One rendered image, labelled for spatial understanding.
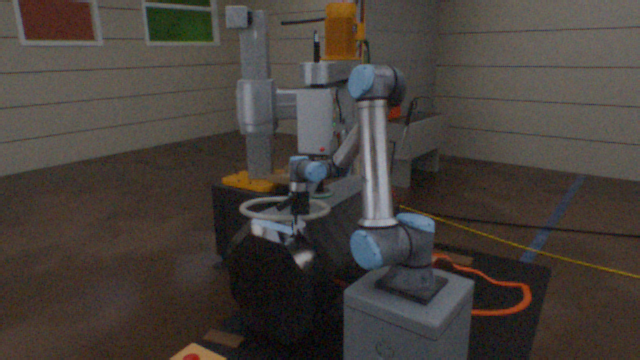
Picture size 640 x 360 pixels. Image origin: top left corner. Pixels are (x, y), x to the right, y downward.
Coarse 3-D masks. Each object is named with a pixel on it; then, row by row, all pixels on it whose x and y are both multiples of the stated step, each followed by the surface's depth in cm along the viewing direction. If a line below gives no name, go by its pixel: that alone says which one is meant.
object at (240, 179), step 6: (234, 174) 364; (240, 174) 365; (246, 174) 365; (222, 180) 352; (228, 180) 349; (234, 180) 349; (240, 180) 347; (246, 180) 348; (252, 180) 348; (258, 180) 348; (264, 180) 348; (240, 186) 343; (246, 186) 339; (252, 186) 336; (258, 186) 333; (264, 186) 332; (270, 186) 333; (276, 186) 339
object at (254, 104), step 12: (240, 96) 329; (252, 96) 325; (264, 96) 326; (276, 96) 333; (288, 96) 334; (240, 108) 332; (252, 108) 328; (264, 108) 329; (276, 108) 336; (288, 108) 336; (252, 120) 330; (264, 120) 331; (276, 120) 340
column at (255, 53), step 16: (256, 16) 316; (240, 32) 319; (240, 48) 323; (256, 48) 322; (256, 64) 325; (256, 144) 343; (272, 144) 355; (256, 160) 347; (272, 160) 355; (256, 176) 351
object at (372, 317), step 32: (352, 288) 176; (448, 288) 175; (352, 320) 175; (384, 320) 165; (416, 320) 156; (448, 320) 161; (352, 352) 179; (384, 352) 169; (416, 352) 159; (448, 352) 167
